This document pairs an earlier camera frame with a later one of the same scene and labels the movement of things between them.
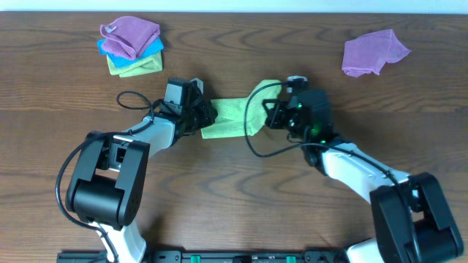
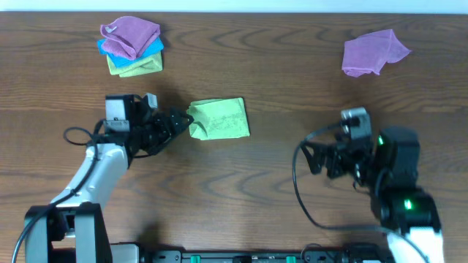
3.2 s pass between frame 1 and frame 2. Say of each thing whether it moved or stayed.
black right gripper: moved
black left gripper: moved
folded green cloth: stayed
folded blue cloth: stayed
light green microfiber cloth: moved
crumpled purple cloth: stayed
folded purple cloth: stayed
